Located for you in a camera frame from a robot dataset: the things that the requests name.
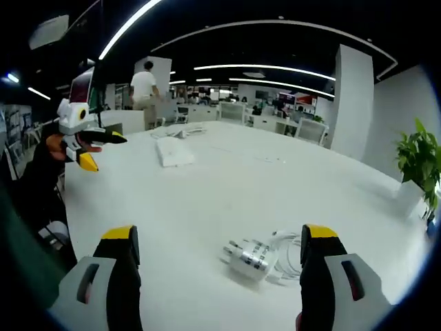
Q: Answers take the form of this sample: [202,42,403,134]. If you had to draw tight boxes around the white power strip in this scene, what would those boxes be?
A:
[154,137,196,169]

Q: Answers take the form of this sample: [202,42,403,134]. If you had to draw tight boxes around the white power strip cable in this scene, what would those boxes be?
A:
[150,126,207,139]

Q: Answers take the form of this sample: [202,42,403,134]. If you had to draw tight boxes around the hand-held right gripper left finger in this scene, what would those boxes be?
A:
[48,225,144,331]

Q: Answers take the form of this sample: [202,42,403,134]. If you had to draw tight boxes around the white charger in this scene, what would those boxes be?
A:
[220,237,271,282]

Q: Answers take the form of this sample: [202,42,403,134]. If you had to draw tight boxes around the red wall sign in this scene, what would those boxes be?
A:
[278,91,318,108]

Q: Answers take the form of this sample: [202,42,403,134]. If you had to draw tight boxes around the curved ceiling light strip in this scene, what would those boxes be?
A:
[98,0,163,61]

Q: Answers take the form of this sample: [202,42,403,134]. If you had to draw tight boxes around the green potted plant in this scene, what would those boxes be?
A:
[392,119,441,225]

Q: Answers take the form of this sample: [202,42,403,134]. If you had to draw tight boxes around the red display screen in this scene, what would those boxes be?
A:
[68,67,96,104]

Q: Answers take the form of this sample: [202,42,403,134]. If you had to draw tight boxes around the person's left hand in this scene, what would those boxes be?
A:
[45,133,69,161]

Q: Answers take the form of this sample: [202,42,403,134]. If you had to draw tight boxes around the white desk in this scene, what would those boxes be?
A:
[48,120,431,331]

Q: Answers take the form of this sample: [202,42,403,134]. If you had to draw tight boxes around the white mesh office chair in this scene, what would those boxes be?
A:
[298,118,328,144]
[218,101,246,123]

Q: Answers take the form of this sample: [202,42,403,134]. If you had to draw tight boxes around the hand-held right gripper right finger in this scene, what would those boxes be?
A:
[295,223,393,331]

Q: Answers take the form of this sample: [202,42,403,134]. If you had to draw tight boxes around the white charger cable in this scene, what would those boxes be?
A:
[265,230,306,287]

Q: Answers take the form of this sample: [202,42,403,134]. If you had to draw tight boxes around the straight ceiling light strip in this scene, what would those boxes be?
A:
[193,63,337,82]
[229,77,336,99]

